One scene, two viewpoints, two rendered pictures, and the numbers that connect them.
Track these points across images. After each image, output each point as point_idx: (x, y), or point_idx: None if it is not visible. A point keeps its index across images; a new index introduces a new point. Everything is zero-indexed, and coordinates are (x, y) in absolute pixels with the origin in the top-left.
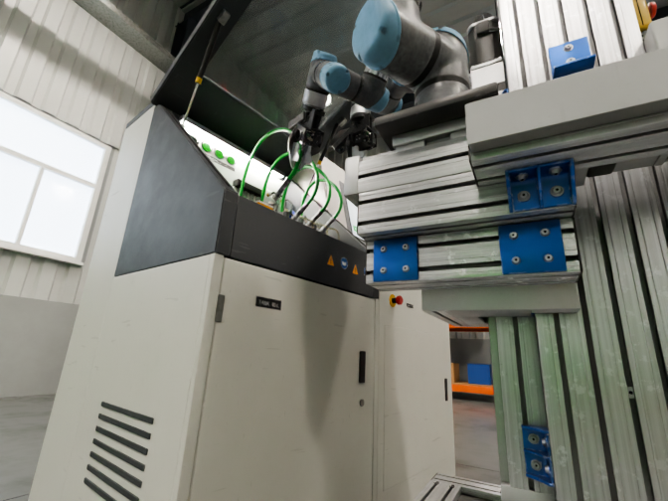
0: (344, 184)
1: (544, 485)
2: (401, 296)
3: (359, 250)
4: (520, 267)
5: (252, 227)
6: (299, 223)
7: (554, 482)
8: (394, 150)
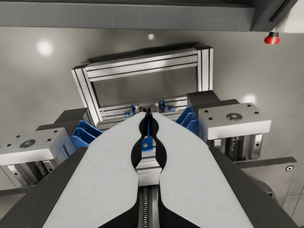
0: (11, 139)
1: None
2: (272, 44)
3: (197, 30)
4: None
5: None
6: (31, 26)
7: None
8: (21, 185)
